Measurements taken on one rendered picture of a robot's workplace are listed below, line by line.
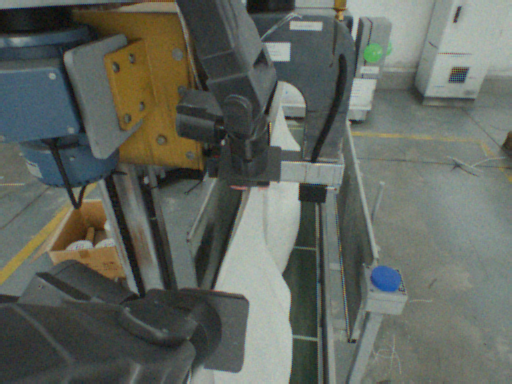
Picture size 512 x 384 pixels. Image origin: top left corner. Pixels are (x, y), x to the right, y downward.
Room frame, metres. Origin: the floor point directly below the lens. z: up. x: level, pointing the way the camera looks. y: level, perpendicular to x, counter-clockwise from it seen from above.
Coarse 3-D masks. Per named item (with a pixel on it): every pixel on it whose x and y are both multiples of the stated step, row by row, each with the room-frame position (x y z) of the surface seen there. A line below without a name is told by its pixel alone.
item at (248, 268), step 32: (256, 192) 0.57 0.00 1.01; (256, 224) 0.57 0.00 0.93; (224, 256) 0.33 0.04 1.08; (256, 256) 0.53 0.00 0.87; (224, 288) 0.30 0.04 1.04; (256, 288) 0.45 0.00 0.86; (288, 288) 0.49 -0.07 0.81; (256, 320) 0.38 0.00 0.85; (256, 352) 0.32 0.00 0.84; (288, 352) 0.37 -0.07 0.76
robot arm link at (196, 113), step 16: (192, 96) 0.45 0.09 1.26; (208, 96) 0.45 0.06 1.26; (240, 96) 0.37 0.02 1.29; (176, 112) 0.44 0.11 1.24; (192, 112) 0.43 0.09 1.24; (208, 112) 0.41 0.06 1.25; (224, 112) 0.38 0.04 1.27; (240, 112) 0.37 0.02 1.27; (176, 128) 0.44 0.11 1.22; (192, 128) 0.43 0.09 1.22; (208, 128) 0.42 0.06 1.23; (224, 128) 0.39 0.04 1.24; (240, 128) 0.39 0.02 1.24
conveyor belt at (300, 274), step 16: (288, 128) 2.32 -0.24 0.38; (304, 208) 1.34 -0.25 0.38; (304, 224) 1.21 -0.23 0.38; (304, 240) 1.10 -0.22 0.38; (304, 256) 1.01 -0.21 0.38; (288, 272) 0.92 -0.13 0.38; (304, 272) 0.92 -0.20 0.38; (304, 288) 0.84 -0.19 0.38; (304, 304) 0.77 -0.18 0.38; (288, 320) 0.70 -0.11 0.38; (304, 320) 0.70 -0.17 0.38; (304, 336) 0.64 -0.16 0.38; (304, 352) 0.59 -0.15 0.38; (304, 368) 0.54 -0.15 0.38
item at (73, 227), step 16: (80, 208) 1.59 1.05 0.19; (96, 208) 1.60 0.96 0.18; (64, 224) 1.38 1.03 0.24; (80, 224) 1.53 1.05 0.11; (96, 224) 1.59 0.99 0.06; (48, 240) 1.29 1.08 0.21; (64, 240) 1.33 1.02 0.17; (80, 240) 1.47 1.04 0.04; (96, 240) 1.51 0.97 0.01; (64, 256) 1.18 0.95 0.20; (80, 256) 1.19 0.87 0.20; (96, 256) 1.20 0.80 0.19; (112, 256) 1.21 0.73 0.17; (112, 272) 1.20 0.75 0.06
